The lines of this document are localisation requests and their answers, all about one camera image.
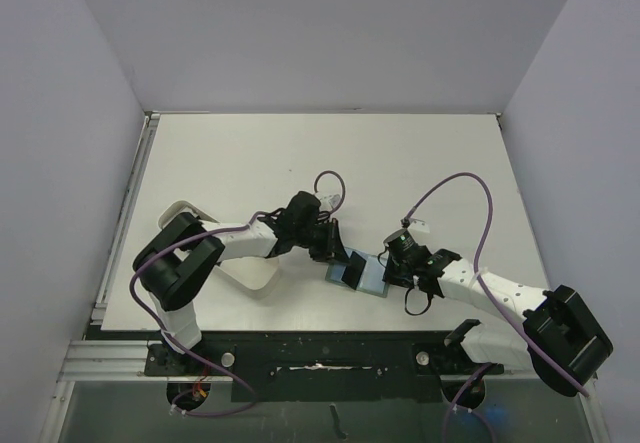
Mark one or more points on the green card holder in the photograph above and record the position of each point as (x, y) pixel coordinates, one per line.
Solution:
(371, 282)

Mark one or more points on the black credit card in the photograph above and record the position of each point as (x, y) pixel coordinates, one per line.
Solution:
(354, 270)

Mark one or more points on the aluminium front rail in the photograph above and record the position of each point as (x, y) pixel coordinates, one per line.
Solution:
(101, 361)

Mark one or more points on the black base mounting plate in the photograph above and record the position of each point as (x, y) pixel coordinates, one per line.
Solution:
(321, 366)

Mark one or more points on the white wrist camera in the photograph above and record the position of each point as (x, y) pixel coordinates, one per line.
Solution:
(330, 202)
(415, 225)

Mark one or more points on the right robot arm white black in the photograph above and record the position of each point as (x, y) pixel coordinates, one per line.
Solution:
(554, 333)

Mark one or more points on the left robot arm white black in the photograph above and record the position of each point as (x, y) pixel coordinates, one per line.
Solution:
(174, 266)

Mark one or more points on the aluminium rail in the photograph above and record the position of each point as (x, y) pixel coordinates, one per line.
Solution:
(101, 361)
(151, 121)

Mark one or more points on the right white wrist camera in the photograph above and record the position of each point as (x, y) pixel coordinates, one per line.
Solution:
(415, 225)

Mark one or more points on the blue credit card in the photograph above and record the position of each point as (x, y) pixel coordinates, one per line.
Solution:
(335, 273)

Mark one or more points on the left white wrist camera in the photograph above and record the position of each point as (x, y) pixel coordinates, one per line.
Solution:
(330, 202)

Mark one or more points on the white oblong tray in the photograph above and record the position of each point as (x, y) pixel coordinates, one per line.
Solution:
(254, 276)

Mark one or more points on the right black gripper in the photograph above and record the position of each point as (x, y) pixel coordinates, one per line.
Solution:
(395, 268)

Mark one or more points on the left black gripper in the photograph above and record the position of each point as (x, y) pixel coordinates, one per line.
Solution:
(332, 249)

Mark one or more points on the aluminium left side rail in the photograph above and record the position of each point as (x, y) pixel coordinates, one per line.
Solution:
(151, 121)

